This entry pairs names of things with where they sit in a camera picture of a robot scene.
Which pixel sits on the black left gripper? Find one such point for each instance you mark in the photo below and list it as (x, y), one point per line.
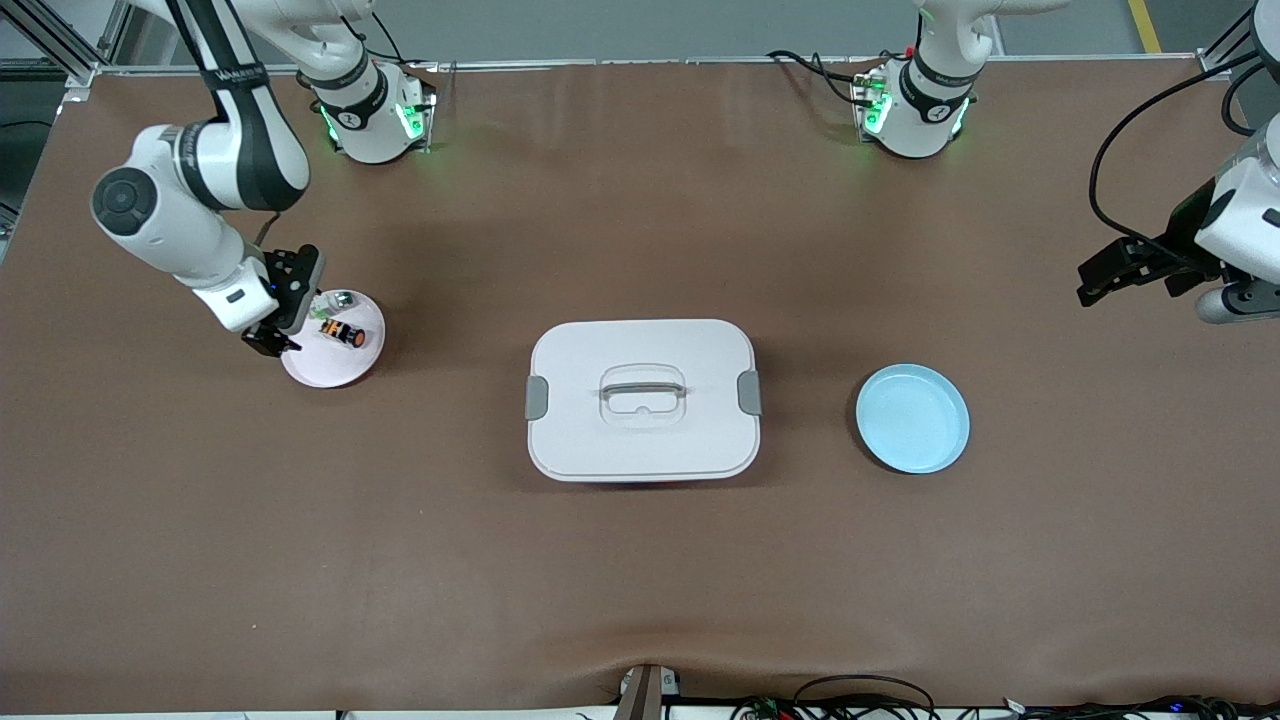
(1183, 236)

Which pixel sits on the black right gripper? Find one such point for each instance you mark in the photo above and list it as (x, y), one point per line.
(268, 342)

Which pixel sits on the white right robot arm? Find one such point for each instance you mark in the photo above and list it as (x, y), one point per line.
(160, 240)

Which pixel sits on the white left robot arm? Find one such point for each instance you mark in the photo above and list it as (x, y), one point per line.
(925, 110)

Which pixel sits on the pink round plate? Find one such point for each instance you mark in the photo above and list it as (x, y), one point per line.
(335, 365)

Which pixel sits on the light blue round plate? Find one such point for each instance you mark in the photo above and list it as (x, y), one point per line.
(913, 420)

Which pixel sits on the white lidded storage box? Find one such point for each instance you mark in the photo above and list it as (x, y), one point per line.
(640, 440)

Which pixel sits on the small green circuit board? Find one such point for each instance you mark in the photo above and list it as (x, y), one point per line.
(770, 710)

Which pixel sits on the black right camera bracket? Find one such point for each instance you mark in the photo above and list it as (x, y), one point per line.
(308, 280)

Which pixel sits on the green push button switch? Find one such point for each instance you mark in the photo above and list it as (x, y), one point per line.
(340, 298)

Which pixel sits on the aluminium frame post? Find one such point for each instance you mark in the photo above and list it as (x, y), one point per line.
(60, 45)
(1213, 63)

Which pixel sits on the silver table edge rail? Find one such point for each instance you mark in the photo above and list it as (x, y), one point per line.
(650, 62)

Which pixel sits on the grey brown stand post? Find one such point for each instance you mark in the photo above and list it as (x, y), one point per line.
(645, 695)

